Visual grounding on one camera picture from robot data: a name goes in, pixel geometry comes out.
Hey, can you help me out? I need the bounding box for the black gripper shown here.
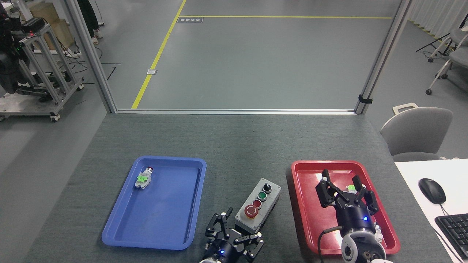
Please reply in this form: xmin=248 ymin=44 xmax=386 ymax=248
xmin=316 ymin=169 xmax=379 ymax=240
xmin=204 ymin=207 xmax=265 ymax=263

